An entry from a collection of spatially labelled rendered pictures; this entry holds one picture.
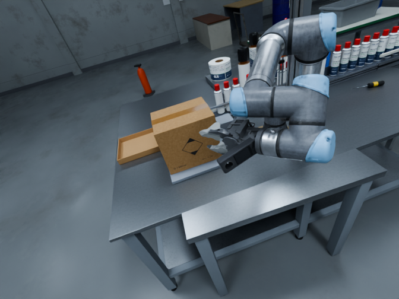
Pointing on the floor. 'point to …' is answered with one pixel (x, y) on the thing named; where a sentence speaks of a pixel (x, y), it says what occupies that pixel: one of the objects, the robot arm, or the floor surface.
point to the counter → (213, 30)
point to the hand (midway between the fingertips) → (205, 141)
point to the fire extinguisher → (144, 82)
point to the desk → (250, 15)
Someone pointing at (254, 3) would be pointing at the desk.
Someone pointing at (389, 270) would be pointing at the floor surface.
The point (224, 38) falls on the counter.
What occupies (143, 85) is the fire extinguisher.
